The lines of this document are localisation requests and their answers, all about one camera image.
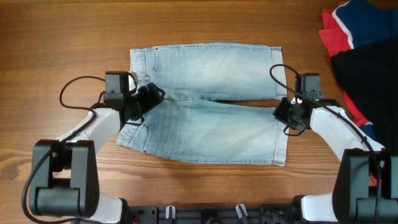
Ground red navy white garment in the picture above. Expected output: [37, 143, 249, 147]
[318, 0, 397, 140]

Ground black base rail with clips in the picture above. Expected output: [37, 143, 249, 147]
[130, 204, 300, 224]

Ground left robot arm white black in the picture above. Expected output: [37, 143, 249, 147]
[22, 71, 165, 223]

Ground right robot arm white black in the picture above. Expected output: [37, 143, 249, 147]
[274, 73, 397, 223]

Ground light blue denim shorts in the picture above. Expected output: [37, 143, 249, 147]
[117, 43, 288, 166]

